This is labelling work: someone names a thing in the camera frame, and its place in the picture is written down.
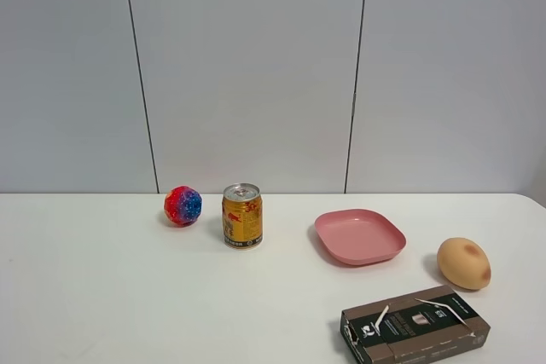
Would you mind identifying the gold energy drink can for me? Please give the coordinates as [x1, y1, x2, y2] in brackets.
[222, 182, 263, 249]

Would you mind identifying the pink square plastic plate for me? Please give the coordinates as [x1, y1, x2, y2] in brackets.
[314, 209, 407, 266]

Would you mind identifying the multicolour bumpy toy ball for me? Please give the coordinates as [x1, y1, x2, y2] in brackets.
[164, 186, 202, 227]

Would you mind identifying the tan egg-shaped bread roll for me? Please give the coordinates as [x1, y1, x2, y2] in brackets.
[437, 238, 491, 291]

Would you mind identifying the brown coffee capsule box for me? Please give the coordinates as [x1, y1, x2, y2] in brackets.
[340, 286, 491, 364]

